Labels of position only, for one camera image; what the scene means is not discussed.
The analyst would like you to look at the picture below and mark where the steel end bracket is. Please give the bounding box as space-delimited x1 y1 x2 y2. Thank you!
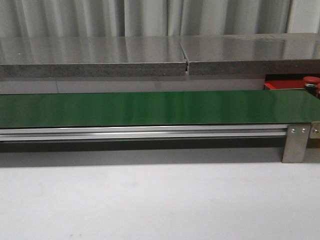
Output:
309 121 320 139

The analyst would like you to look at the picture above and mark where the left steel table top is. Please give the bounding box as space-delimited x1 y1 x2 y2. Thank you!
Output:
0 36 186 78

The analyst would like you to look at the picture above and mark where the right steel table top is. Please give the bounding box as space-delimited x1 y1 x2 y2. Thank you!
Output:
179 33 320 76

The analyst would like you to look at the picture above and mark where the steel conveyor support bracket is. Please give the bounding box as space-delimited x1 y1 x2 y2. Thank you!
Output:
282 124 311 164

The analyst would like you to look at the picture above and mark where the green conveyor belt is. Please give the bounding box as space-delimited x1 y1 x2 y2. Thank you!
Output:
0 90 320 129

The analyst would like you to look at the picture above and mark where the grey pleated curtain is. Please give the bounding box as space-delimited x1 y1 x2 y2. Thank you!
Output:
0 0 320 38

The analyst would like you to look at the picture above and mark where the aluminium conveyor side rail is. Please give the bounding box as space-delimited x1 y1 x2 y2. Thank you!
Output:
0 124 288 142

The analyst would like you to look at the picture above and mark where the red plastic tray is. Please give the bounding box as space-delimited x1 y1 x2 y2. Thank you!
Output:
264 73 320 93

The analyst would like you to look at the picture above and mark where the steel table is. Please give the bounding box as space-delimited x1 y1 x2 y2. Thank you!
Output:
0 36 186 78
179 33 320 76

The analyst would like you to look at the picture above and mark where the red mushroom push button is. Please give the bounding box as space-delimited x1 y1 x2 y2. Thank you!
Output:
303 76 320 96

